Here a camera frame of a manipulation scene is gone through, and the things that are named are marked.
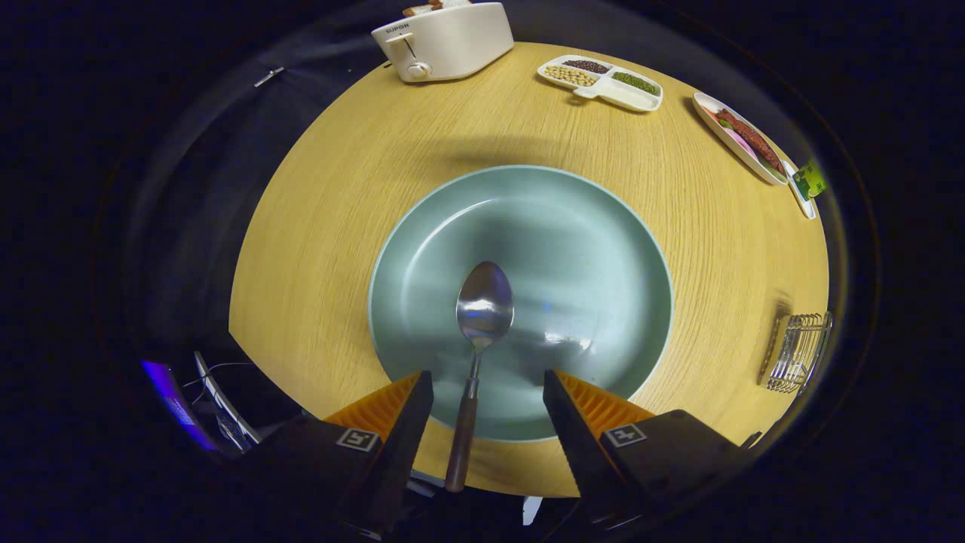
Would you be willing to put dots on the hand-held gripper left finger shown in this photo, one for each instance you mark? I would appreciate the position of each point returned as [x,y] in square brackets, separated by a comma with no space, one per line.
[399,452]

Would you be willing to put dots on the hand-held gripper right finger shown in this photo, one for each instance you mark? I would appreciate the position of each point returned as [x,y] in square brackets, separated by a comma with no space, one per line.
[580,452]

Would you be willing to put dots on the white open laptop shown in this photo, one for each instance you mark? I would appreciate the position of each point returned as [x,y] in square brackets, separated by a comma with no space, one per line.
[226,407]

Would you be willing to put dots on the pale green round plate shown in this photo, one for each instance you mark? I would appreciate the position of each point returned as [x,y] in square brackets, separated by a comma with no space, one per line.
[565,249]

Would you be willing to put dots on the purple lit screen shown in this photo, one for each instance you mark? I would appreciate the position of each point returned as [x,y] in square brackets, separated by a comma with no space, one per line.
[173,400]

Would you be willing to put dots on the white square coaster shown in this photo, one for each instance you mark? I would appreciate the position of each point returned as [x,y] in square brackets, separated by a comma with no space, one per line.
[805,207]

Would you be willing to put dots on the pink ham slice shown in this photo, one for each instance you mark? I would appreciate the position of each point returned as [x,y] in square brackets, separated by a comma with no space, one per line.
[739,142]

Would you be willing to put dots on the red-brown meat piece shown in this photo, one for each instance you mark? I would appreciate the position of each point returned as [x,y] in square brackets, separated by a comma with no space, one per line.
[761,151]

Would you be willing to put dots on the white round food plate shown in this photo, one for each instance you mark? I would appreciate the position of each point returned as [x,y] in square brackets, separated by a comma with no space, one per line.
[722,127]

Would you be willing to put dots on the green label drink bottle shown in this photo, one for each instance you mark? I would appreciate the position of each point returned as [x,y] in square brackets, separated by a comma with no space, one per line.
[810,181]

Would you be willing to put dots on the white divided bean dish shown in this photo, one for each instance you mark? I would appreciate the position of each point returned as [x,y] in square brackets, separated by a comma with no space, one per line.
[626,94]

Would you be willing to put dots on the silver metal cloth clip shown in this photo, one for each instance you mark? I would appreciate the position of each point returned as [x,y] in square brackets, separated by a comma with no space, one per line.
[269,75]

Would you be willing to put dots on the white toaster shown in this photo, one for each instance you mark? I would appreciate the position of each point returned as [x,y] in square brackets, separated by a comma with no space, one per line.
[452,45]

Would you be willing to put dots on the brown toast slice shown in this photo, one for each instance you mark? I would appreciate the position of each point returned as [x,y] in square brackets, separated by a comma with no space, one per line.
[418,10]
[452,3]

